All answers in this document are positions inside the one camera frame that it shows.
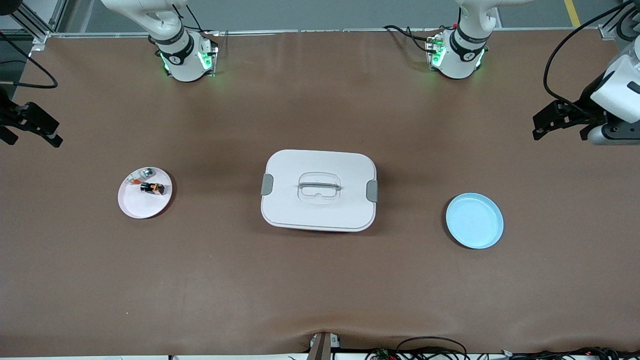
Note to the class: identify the white lidded storage box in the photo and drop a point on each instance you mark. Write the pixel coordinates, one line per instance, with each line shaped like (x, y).
(320, 210)

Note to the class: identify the grey box latch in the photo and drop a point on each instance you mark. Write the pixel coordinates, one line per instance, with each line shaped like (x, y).
(372, 191)
(267, 184)

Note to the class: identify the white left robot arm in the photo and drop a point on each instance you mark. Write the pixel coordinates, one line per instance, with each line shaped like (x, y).
(462, 55)

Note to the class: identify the aluminium frame profile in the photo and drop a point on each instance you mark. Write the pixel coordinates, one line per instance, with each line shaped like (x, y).
(607, 31)
(40, 37)

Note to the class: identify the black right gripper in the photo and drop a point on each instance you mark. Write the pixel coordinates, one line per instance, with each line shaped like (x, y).
(10, 115)

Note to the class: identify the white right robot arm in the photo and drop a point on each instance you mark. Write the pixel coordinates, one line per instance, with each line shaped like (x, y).
(182, 60)

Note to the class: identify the light blue plate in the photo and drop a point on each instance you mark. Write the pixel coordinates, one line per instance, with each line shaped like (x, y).
(475, 222)

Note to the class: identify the silver table edge rail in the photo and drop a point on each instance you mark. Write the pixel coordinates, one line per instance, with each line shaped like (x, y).
(325, 31)

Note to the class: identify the camera stand post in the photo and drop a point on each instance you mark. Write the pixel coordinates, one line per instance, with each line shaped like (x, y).
(322, 347)

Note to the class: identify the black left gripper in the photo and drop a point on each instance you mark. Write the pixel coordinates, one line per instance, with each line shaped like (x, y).
(583, 113)

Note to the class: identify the orange and black push-button switch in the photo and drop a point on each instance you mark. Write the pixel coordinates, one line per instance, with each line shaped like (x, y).
(152, 188)

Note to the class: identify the clear switch with silver button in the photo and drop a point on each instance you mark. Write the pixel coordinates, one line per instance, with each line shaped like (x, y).
(146, 173)

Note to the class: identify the pink plate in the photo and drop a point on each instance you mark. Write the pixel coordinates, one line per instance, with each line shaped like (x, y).
(142, 207)

